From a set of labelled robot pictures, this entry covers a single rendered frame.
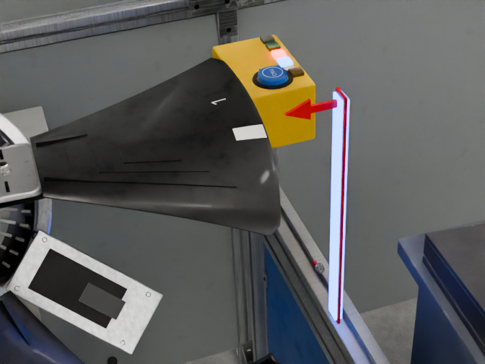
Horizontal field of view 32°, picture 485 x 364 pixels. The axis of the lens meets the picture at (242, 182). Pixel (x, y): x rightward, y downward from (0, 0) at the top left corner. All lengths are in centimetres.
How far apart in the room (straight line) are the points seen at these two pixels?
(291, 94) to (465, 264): 32
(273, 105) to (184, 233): 77
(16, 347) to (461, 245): 52
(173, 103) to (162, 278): 108
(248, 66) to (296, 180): 72
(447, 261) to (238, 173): 30
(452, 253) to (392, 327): 127
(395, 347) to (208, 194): 148
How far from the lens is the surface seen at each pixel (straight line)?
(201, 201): 80
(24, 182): 83
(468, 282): 99
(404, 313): 233
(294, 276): 121
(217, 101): 89
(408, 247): 111
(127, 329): 93
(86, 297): 93
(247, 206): 81
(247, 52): 123
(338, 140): 92
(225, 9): 161
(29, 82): 160
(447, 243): 105
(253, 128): 87
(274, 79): 114
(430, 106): 193
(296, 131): 118
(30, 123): 154
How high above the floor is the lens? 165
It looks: 37 degrees down
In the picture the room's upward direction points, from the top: 3 degrees counter-clockwise
